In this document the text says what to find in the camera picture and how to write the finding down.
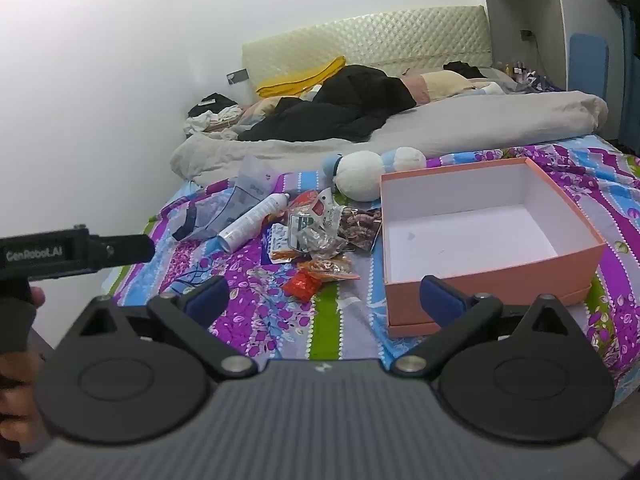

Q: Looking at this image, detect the black clothing pile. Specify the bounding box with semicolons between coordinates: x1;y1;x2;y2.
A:
238;65;416;143

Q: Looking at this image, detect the floral purple bedsheet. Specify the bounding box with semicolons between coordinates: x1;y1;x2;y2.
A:
105;138;639;400

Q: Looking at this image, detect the clear plastic zip bag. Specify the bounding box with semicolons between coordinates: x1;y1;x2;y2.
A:
169;156;280;242

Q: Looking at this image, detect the red foil snack packet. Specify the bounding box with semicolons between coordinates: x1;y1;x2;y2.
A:
282;271;322;302

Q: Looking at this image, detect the silver grey snack packet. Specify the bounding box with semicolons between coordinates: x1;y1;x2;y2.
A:
298;231;348;259

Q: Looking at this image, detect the green white snack packet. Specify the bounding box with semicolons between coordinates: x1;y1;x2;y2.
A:
288;208;323;252

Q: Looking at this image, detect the pink cardboard box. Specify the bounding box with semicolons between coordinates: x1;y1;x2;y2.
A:
381;157;605;338

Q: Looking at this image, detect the grey duvet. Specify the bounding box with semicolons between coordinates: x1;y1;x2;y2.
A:
169;91;608;185

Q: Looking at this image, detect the yellow cloth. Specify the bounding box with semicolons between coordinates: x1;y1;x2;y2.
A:
256;55;346;99

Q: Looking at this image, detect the white spray can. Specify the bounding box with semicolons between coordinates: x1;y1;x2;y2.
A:
218;193;290;252

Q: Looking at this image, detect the blue panel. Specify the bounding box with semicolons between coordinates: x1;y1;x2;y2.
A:
567;32;608;100

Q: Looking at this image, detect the cream quilted headboard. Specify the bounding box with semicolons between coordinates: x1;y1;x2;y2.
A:
242;6;494;87

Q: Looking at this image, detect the red top clear snack bag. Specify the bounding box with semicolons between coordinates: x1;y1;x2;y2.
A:
285;190;319;214

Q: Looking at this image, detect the white wardrobe cabinet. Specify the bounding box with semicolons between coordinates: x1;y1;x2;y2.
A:
486;0;625;104

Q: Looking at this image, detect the orange snack packet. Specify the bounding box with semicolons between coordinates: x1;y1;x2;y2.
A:
297;255;360;283

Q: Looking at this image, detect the person's left hand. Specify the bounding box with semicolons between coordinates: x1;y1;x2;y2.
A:
0;286;47;453

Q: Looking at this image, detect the white blue plush toy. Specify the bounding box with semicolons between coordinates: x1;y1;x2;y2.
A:
322;146;426;203

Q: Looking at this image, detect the dark brown snack packet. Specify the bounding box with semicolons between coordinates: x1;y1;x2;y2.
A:
338;206;382;252

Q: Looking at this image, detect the white clothes pile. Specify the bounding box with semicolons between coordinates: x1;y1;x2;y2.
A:
183;105;243;136

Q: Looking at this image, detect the beige pillow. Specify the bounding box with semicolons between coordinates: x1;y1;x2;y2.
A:
400;70;475;105

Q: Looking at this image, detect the white shrimp snack packet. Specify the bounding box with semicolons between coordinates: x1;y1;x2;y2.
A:
311;188;342;232

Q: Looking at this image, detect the blue white snack packet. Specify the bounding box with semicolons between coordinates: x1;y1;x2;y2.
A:
262;223;300;264

